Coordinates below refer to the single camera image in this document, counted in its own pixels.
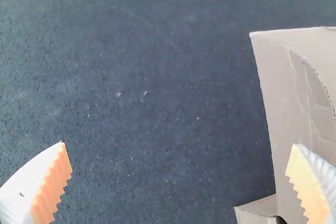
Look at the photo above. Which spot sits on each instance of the cardboard box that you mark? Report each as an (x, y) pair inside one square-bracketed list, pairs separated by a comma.
[(288, 90)]

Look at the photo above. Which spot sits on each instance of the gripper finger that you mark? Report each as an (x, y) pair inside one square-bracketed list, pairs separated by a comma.
[(315, 182), (31, 182)]

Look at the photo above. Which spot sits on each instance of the black mat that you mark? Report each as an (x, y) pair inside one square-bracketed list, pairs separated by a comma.
[(131, 77)]

